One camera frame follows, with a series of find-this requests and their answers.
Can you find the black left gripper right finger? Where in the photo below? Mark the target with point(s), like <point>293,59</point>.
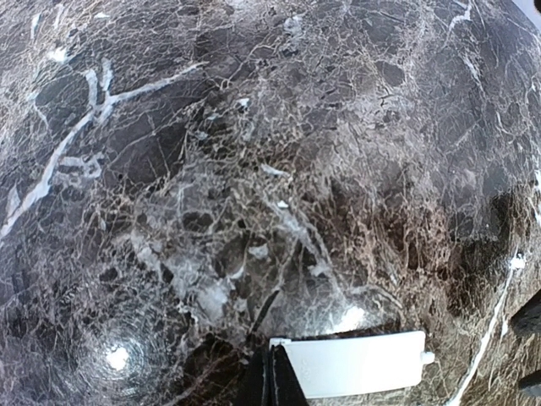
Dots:
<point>285,389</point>

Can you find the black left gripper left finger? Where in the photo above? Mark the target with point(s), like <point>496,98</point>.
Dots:
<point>257,384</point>

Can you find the white battery cover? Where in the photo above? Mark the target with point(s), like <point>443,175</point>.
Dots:
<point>340,367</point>

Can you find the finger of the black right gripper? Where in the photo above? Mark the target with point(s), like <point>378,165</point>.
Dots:
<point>526,320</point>
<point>530,385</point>

